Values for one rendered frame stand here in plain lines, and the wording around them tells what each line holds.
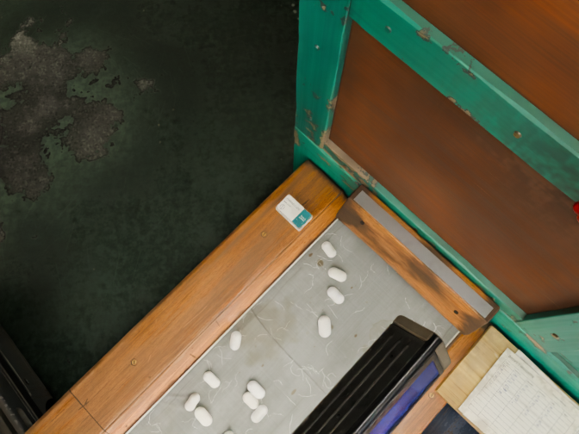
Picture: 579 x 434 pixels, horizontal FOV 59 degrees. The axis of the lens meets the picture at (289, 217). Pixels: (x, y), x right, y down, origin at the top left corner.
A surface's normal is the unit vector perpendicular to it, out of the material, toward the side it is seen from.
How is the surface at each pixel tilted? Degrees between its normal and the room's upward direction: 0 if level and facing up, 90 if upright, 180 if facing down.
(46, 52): 0
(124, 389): 0
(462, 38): 90
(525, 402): 0
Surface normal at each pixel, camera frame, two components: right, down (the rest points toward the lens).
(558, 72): -0.70, 0.69
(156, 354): 0.00, -0.25
